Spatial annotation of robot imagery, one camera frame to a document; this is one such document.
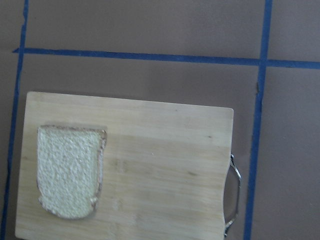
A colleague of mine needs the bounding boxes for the white bread slice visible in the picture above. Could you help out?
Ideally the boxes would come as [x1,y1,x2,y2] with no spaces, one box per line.
[36,125,107,220]

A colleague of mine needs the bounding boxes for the wooden cutting board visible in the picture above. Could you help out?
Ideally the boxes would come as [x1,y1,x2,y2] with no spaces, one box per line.
[15,91,234,240]

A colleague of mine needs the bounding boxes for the metal cutting board handle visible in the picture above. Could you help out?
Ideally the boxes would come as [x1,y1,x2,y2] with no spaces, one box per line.
[223,153,242,239]

